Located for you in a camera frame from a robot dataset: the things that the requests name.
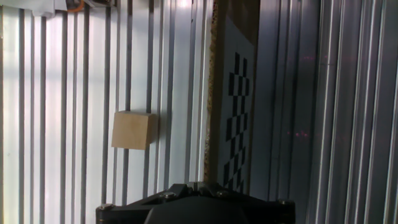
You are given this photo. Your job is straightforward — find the checkerboard calibration paper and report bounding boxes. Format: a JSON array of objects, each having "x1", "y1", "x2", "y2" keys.
[{"x1": 216, "y1": 15, "x2": 256, "y2": 194}]

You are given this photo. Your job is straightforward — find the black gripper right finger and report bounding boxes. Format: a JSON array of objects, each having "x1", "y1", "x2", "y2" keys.
[{"x1": 197, "y1": 181, "x2": 234, "y2": 200}]

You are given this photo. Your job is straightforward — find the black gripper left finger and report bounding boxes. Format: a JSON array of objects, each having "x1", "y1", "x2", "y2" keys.
[{"x1": 159, "y1": 182, "x2": 195, "y2": 200}]

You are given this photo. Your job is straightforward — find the white crumpled sheet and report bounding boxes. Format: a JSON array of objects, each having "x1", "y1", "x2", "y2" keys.
[{"x1": 0, "y1": 0, "x2": 68, "y2": 18}]

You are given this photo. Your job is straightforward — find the aluminium frame bar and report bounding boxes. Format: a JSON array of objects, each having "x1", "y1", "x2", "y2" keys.
[{"x1": 82, "y1": 0, "x2": 118, "y2": 8}]

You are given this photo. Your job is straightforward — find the brown cardboard board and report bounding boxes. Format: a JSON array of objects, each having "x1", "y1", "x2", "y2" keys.
[{"x1": 203, "y1": 0, "x2": 261, "y2": 195}]

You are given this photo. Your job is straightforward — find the wooden cube block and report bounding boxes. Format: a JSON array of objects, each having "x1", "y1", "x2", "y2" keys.
[{"x1": 111, "y1": 110, "x2": 159, "y2": 151}]

